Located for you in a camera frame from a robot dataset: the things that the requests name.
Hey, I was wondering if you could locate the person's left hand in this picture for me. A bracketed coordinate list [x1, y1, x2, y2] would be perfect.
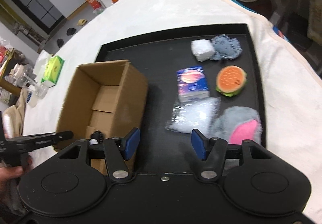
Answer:
[0, 155, 33, 201]

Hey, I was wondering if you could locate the beige cloth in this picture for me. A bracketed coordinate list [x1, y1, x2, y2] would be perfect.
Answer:
[2, 88, 28, 139]

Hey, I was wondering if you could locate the black white scrunchie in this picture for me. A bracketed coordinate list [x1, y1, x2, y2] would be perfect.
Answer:
[89, 130, 104, 145]

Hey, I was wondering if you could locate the clear plastic bag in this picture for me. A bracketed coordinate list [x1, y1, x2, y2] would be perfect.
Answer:
[165, 97, 221, 137]

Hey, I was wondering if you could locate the yellow slipper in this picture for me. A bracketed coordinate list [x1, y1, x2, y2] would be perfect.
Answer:
[77, 19, 87, 26]

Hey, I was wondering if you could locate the grey blue fuzzy cloth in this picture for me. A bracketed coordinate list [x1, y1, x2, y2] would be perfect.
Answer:
[210, 34, 242, 61]

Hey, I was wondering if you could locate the plush hamburger toy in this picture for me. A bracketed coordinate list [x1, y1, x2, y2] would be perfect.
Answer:
[216, 66, 247, 97]

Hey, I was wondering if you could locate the white cup blue label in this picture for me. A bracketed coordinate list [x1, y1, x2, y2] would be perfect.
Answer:
[26, 88, 38, 107]

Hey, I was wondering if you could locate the grey pink plush paw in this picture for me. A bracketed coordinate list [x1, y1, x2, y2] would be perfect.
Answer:
[208, 106, 262, 145]

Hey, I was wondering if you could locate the purple tissue pack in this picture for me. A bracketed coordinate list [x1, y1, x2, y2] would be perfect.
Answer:
[176, 66, 210, 103]

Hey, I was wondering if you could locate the brown cardboard box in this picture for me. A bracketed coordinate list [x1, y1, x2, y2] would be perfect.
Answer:
[53, 59, 149, 177]

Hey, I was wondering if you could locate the black tray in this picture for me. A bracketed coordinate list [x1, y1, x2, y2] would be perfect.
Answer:
[96, 24, 266, 174]

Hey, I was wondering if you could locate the green tissue box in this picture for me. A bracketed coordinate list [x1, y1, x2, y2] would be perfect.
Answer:
[41, 56, 64, 88]

